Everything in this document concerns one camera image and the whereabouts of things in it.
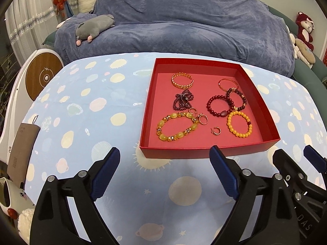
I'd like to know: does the white device with wooden disc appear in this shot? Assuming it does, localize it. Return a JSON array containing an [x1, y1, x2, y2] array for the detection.
[[0, 48, 64, 161]]

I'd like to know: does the blue covered sofa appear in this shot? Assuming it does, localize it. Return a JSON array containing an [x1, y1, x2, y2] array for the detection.
[[42, 5, 327, 100]]

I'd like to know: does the woven gold bangle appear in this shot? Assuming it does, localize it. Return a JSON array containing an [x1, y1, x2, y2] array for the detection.
[[171, 73, 196, 88]]

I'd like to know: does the red monkey plush toy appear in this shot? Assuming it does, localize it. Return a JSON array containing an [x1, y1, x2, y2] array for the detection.
[[296, 11, 315, 51]]

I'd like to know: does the red cardboard box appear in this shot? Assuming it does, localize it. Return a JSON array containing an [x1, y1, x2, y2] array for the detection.
[[139, 57, 281, 159]]

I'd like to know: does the thin gold bangle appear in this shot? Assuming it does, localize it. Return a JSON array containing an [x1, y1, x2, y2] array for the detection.
[[218, 78, 239, 91]]

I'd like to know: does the purple bead bracelet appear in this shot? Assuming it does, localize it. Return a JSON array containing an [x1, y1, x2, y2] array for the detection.
[[174, 89, 195, 111]]

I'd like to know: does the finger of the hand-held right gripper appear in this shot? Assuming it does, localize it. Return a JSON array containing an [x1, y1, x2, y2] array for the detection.
[[303, 145, 327, 178], [272, 148, 327, 210]]

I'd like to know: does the blue planet print cloth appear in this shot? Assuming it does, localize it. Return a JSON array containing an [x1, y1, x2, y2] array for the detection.
[[15, 52, 327, 245]]

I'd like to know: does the brown pouch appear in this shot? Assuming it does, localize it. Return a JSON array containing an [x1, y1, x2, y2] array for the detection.
[[6, 115, 41, 184]]

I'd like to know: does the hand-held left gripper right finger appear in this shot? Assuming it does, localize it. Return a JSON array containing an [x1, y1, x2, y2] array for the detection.
[[209, 145, 300, 245]]

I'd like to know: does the grey-blue plush blanket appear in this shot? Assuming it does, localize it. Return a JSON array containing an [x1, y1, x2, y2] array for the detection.
[[54, 0, 295, 78]]

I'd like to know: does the dark brown bead bracelet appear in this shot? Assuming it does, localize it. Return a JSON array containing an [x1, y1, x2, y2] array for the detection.
[[226, 87, 247, 111]]

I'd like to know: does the beige plush toy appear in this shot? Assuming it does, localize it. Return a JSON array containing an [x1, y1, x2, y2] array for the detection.
[[289, 27, 317, 69]]

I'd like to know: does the white toy with red dot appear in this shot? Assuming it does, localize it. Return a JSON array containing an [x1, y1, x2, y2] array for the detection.
[[0, 176, 35, 220]]

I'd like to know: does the large yellow bead bracelet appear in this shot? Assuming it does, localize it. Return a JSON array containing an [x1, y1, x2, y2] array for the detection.
[[156, 111, 201, 142]]

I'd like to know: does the white curtain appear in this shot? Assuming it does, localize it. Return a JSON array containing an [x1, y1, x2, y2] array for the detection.
[[5, 0, 77, 64]]

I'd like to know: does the dark red bead bracelet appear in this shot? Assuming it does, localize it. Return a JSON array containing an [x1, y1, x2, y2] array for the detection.
[[206, 94, 235, 118]]

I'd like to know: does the grey mouse plush toy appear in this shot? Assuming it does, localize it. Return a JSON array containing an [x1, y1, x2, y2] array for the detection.
[[75, 14, 115, 47]]

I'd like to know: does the small amber bead bracelet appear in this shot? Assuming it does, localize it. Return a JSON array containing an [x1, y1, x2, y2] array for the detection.
[[227, 110, 253, 138]]

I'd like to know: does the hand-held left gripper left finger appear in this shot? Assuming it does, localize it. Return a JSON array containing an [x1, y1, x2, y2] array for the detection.
[[29, 147, 121, 245]]

